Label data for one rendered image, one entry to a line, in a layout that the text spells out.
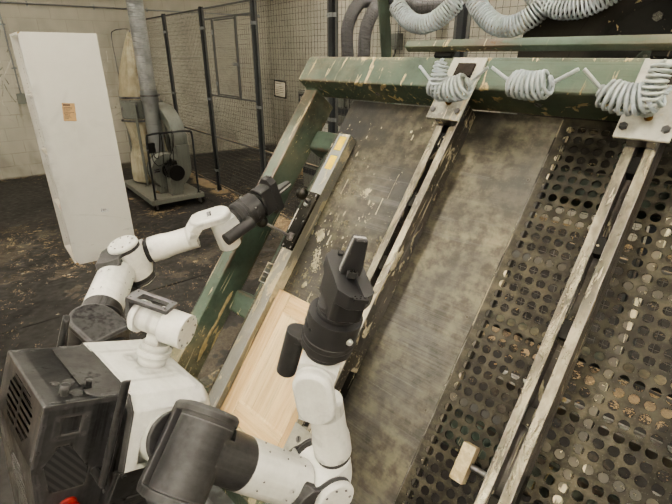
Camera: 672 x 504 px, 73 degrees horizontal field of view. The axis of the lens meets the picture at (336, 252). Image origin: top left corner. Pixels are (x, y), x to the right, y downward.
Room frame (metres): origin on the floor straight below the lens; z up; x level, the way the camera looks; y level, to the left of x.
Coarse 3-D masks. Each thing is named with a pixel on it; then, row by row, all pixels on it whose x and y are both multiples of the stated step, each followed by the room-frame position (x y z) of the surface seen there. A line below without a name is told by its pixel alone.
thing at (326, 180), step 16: (352, 144) 1.50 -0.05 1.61; (336, 160) 1.45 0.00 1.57; (320, 176) 1.44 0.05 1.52; (336, 176) 1.44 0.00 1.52; (320, 192) 1.40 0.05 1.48; (320, 208) 1.39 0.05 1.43; (304, 240) 1.34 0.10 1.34; (288, 256) 1.29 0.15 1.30; (272, 272) 1.29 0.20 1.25; (288, 272) 1.28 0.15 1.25; (272, 288) 1.24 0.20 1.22; (256, 304) 1.24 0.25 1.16; (256, 320) 1.19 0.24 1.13; (240, 336) 1.19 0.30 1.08; (240, 352) 1.15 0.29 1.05; (224, 368) 1.14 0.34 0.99; (224, 384) 1.10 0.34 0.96
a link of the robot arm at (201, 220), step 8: (216, 208) 1.20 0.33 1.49; (224, 208) 1.20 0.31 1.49; (192, 216) 1.18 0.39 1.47; (200, 216) 1.17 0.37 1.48; (208, 216) 1.17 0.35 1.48; (216, 216) 1.16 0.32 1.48; (224, 216) 1.17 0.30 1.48; (192, 224) 1.15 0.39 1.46; (200, 224) 1.15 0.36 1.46; (208, 224) 1.15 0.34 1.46; (216, 224) 1.16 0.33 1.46; (184, 232) 1.16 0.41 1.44; (192, 232) 1.14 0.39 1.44; (200, 232) 1.15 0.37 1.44; (192, 240) 1.15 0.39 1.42; (192, 248) 1.16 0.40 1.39
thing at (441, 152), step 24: (456, 120) 1.21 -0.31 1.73; (432, 144) 1.24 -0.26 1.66; (456, 144) 1.24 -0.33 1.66; (432, 168) 1.19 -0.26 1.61; (408, 192) 1.18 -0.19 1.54; (432, 192) 1.17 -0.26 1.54; (408, 216) 1.12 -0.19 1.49; (384, 240) 1.11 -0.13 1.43; (408, 240) 1.10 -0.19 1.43; (384, 264) 1.06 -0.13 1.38; (384, 288) 1.03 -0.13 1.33; (384, 312) 1.04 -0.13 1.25; (360, 336) 0.97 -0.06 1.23; (360, 360) 0.97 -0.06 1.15; (336, 384) 0.90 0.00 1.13
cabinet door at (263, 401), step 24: (288, 312) 1.18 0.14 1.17; (264, 336) 1.16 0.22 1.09; (264, 360) 1.11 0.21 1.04; (240, 384) 1.09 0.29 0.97; (264, 384) 1.06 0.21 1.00; (288, 384) 1.02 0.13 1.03; (240, 408) 1.04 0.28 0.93; (264, 408) 1.00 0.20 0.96; (288, 408) 0.97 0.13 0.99; (264, 432) 0.95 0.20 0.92; (288, 432) 0.92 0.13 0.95
